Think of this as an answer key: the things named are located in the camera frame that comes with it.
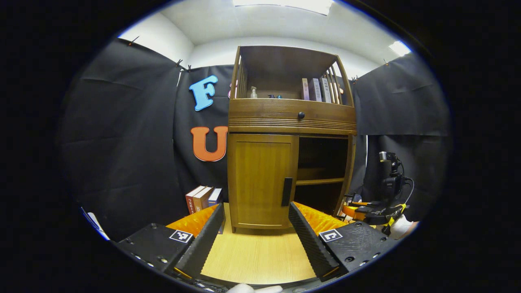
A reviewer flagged ceiling light panel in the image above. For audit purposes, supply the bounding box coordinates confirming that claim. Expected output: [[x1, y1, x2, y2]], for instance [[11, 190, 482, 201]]
[[232, 0, 334, 15], [389, 41, 412, 57]]

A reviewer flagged red hardcover book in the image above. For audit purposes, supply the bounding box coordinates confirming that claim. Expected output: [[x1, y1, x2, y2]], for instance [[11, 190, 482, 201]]
[[185, 186, 206, 215]]

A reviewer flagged wooden shoe cabinet door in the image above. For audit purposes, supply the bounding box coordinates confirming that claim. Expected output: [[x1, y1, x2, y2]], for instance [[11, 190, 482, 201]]
[[227, 133, 300, 229], [334, 133, 357, 217]]

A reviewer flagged brown hardcover book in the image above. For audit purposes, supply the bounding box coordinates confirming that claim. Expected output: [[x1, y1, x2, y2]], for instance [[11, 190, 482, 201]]
[[193, 187, 213, 212]]

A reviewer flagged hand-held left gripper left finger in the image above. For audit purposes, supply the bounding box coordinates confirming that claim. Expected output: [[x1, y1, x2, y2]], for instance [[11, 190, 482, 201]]
[[116, 203, 225, 281]]

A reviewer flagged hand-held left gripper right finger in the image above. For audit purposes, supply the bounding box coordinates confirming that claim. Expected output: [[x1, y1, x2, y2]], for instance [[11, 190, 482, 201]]
[[288, 201, 401, 282]]

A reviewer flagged wooden cabinet drawer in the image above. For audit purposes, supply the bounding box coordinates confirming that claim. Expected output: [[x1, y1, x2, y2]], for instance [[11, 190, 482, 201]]
[[228, 98, 357, 136]]

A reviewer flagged black door handle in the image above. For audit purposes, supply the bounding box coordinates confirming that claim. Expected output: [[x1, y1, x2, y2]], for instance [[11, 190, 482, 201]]
[[281, 177, 293, 207]]

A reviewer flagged blue hardcover book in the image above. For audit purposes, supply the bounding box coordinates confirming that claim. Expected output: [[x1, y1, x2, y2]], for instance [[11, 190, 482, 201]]
[[208, 188, 224, 235]]

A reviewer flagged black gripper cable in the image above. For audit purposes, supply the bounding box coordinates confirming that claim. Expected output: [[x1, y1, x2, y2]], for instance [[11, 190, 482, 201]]
[[401, 177, 415, 204]]

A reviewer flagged wooden double-door shoe cabinet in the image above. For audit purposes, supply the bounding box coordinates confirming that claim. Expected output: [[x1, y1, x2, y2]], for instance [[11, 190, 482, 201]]
[[227, 46, 358, 234]]

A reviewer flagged wooden inner shelf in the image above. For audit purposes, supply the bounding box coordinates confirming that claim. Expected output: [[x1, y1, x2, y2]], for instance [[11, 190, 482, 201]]
[[296, 178, 346, 186]]

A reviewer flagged black backdrop cloth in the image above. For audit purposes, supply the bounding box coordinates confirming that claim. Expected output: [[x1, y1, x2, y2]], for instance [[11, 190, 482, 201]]
[[59, 39, 451, 241]]

